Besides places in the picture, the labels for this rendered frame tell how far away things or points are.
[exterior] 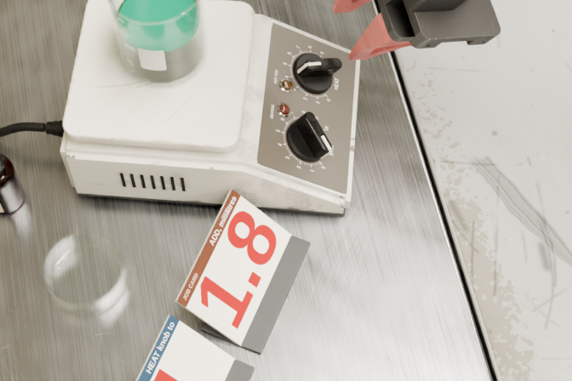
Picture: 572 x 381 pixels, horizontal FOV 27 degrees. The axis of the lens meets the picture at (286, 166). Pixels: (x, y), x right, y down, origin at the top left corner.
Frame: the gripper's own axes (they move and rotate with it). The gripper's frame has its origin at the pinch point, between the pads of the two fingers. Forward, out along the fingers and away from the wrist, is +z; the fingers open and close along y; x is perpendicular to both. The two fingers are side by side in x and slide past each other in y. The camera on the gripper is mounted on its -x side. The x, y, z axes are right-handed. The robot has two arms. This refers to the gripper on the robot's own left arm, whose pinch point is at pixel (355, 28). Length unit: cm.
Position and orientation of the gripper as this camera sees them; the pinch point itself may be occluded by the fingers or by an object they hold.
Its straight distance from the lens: 80.3
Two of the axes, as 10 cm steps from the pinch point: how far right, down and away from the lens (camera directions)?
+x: 8.1, -1.1, 5.7
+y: 2.9, 9.3, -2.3
